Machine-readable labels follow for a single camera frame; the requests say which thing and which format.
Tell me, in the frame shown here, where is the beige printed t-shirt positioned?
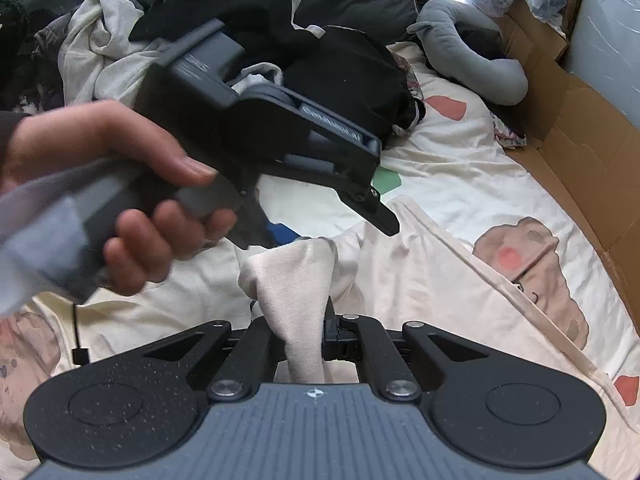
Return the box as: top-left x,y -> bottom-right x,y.
239,198 -> 639,479

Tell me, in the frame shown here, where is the grey sofa cushion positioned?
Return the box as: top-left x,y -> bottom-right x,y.
565,0 -> 640,126

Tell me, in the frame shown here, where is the grey elephant neck pillow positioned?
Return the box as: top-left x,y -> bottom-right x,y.
407,0 -> 528,106

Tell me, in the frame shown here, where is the floral patterned cloth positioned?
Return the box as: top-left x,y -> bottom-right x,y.
490,113 -> 527,150

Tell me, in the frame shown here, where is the white crumpled garment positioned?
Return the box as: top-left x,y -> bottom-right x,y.
58,0 -> 170,107

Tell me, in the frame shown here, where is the cream cartoon bed sheet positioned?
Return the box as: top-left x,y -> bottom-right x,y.
1,44 -> 638,479

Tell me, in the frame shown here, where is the person's left hand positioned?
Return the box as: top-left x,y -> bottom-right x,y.
0,98 -> 239,298

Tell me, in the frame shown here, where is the black garment pile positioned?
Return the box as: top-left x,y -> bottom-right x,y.
129,0 -> 426,144

